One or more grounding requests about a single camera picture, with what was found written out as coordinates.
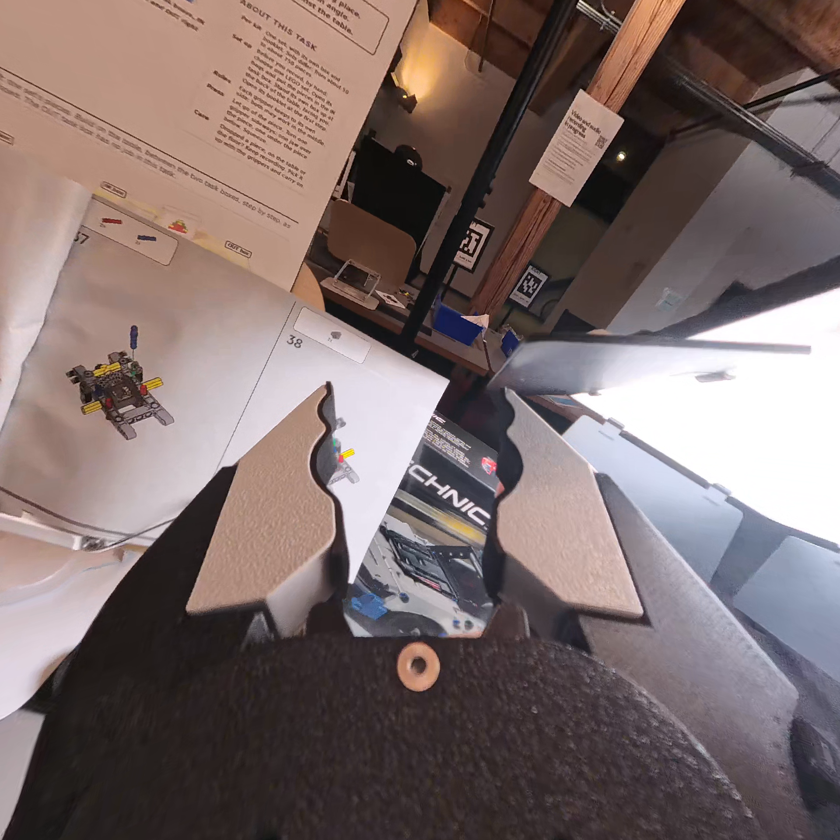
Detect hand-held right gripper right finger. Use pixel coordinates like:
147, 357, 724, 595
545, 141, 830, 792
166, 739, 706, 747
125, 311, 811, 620
484, 388, 645, 616

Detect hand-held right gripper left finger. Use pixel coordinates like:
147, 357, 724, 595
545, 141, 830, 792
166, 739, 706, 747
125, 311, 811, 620
187, 382, 347, 639

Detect thin metal cord with ring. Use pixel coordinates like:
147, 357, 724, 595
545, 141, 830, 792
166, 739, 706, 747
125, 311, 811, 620
0, 486, 173, 553

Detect lego instruction booklet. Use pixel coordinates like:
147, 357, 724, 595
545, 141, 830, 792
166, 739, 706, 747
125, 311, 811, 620
0, 147, 451, 586

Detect lego set box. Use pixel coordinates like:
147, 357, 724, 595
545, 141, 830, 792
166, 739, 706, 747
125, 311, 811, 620
344, 410, 505, 639

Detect grey partition panel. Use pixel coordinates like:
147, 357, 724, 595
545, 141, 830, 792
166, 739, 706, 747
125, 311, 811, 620
735, 535, 840, 632
563, 415, 746, 581

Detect long work table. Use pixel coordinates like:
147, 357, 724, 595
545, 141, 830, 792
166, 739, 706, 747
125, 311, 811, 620
308, 259, 526, 379

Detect small blue storage bin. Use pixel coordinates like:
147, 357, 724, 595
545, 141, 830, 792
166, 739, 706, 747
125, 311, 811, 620
433, 302, 490, 347

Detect white book stand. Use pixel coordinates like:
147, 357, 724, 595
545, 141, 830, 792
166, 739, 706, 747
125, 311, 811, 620
0, 508, 165, 719

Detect black white marker tag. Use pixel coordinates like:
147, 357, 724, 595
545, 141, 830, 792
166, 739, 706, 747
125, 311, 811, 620
453, 220, 495, 274
511, 262, 550, 307

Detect clear acrylic stand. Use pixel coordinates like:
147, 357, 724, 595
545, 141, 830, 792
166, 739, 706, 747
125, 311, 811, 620
322, 259, 383, 311

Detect tan chair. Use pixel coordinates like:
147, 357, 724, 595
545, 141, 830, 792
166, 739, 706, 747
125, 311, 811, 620
292, 199, 419, 312

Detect black monitor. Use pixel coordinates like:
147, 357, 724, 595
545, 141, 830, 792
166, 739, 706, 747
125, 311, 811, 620
346, 134, 452, 232

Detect white paper notice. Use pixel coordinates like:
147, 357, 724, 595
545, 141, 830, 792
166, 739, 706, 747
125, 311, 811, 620
529, 92, 624, 208

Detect black metal pole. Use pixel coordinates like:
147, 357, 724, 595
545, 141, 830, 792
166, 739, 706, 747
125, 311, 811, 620
400, 0, 580, 360

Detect white printed instruction board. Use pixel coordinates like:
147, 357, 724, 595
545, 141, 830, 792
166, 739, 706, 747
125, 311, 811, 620
0, 0, 421, 291

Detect wooden post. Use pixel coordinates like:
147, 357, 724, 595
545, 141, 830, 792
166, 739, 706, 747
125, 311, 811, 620
469, 0, 688, 317

